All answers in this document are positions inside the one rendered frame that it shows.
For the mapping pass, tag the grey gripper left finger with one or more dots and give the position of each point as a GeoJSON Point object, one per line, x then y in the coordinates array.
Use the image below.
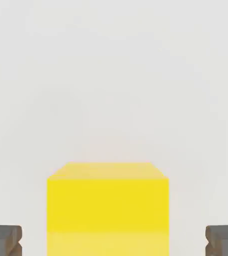
{"type": "Point", "coordinates": [1, 242]}

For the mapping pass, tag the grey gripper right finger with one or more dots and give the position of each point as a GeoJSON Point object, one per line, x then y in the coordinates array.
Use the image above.
{"type": "Point", "coordinates": [226, 242]}

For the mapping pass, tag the small yellow cube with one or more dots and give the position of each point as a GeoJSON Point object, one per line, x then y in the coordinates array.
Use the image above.
{"type": "Point", "coordinates": [107, 210]}

